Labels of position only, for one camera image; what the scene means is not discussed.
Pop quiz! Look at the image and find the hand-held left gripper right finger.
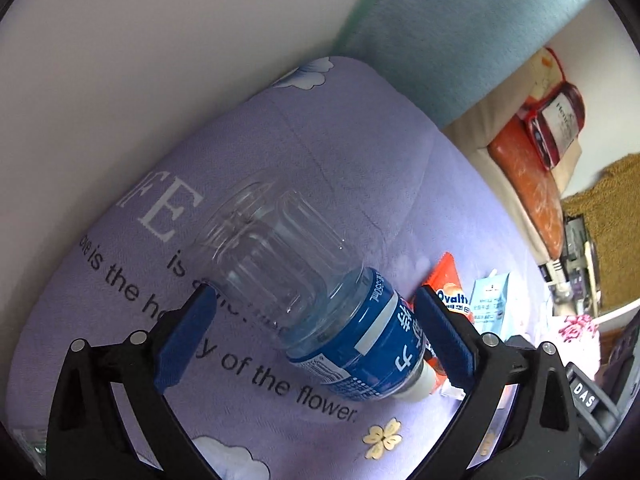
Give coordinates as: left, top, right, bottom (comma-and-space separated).
413, 284, 582, 480

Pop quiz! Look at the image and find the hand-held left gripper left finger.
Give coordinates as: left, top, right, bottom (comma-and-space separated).
46, 285, 219, 480

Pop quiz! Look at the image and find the clear plastic bottle blue label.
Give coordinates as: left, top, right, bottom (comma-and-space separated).
187, 169, 442, 404

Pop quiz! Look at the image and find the orange and white snack bag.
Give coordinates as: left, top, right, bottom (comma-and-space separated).
404, 252, 477, 397

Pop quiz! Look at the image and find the blue drink carton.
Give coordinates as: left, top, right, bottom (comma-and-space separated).
469, 269, 512, 337

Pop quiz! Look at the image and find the pink floral cloth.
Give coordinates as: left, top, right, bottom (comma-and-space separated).
550, 313, 602, 386

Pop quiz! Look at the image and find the beige sofa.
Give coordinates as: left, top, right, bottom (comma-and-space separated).
442, 45, 601, 267

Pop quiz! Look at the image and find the orange cushion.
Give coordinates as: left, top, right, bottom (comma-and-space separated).
487, 114, 569, 262

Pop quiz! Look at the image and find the brown textured cloth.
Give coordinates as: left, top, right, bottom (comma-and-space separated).
561, 154, 640, 312

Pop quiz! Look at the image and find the purple floral cloth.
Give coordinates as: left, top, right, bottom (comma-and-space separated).
9, 55, 557, 480

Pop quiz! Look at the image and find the red bag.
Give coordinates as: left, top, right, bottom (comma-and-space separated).
524, 82, 587, 169

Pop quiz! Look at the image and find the curtain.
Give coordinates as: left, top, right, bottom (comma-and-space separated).
332, 0, 603, 132

